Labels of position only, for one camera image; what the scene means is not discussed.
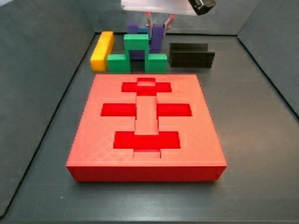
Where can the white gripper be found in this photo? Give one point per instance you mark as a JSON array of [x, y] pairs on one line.
[[170, 7]]

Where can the purple U-shaped block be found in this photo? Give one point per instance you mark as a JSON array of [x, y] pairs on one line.
[[154, 40]]

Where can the red puzzle board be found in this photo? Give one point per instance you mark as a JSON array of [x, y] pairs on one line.
[[145, 131]]

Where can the blue U-shaped block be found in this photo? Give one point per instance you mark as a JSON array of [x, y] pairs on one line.
[[142, 30]]

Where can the black block holder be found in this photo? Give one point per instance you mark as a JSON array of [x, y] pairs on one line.
[[189, 55]]

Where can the yellow long block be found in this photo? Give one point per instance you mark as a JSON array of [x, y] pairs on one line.
[[102, 49]]

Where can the green bridge block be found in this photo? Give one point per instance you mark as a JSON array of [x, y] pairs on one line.
[[118, 62]]

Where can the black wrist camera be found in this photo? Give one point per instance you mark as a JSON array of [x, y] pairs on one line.
[[201, 6]]

